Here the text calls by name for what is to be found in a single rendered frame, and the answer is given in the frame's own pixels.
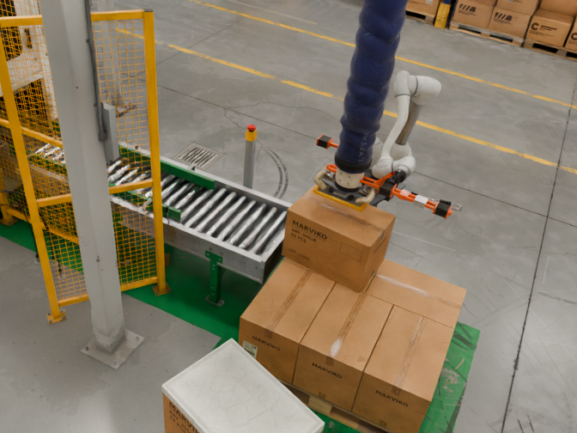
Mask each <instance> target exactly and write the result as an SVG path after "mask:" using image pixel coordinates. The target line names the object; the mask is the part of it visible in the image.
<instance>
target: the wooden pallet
mask: <svg viewBox="0 0 577 433"><path fill-rule="evenodd" d="M274 377H275V376H274ZM275 378H276V379H277V380H279V381H280V382H281V383H282V384H283V385H284V386H285V387H286V388H287V389H288V390H289V391H290V392H291V393H292V394H293V395H294V396H295V397H296V398H298V399H299V400H300V401H301V402H302V403H303V404H304V405H305V406H307V407H309V408H312V409H314V410H315V411H317V412H320V413H322V414H324V415H326V416H327V417H330V418H333V419H335V420H337V421H338V422H340V423H342V424H345V425H348V426H349V427H351V428H353V429H355V430H358V431H360V432H361V433H395V432H393V431H391V430H388V429H387V428H384V427H382V426H380V425H378V424H376V423H374V422H371V421H369V420H367V419H365V418H363V417H361V416H358V415H356V414H354V413H353V412H352V411H351V412H350V411H348V410H345V409H343V408H342V407H340V406H337V405H335V404H333V403H331V402H329V401H327V400H325V399H322V398H320V397H318V396H316V395H314V394H312V393H309V392H308V391H305V390H303V389H301V388H299V387H297V386H295V385H293V383H292V384H290V383H288V382H286V381H284V380H282V379H280V378H277V377H275Z"/></svg>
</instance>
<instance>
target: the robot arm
mask: <svg viewBox="0 0 577 433"><path fill-rule="evenodd" d="M440 91H441V85H440V82H438V80H436V79H434V78H433V77H429V76H410V73H409V72H408V71H406V70H401V71H399V72H398V73H397V75H396V76H395V79H394V95H395V101H396V104H397V108H398V119H397V121H396V123H395V125H394V126H393V128H392V130H391V132H390V134H389V136H388V138H387V139H386V141H385V143H382V141H381V140H380V139H379V138H376V141H375V143H374V145H373V155H372V162H371V166H370V168H369V170H368V171H367V172H365V173H364V176H366V177H368V178H370V177H371V176H374V177H375V178H378V179H381V178H383V177H384V176H386V175H388V174H389V173H391V172H394V173H395V174H394V175H393V176H392V177H390V178H388V179H390V180H389V182H391V183H396V184H397V186H396V188H398V184H399V183H402V182H403V181H404V180H406V179H407V178H408V176H409V175H411V174H412V173H413V171H414V170H415V168H416V160H415V158H414V157H413V156H411V148H410V146H409V143H408V139H409V137H410V134H411V133H412V130H413V128H414V126H415V124H416V122H417V120H418V117H419V115H420V113H421V111H422V109H423V107H424V105H425V104H427V103H428V102H429V101H430V100H431V99H432V98H435V97H436V96H438V95H439V94H440Z"/></svg>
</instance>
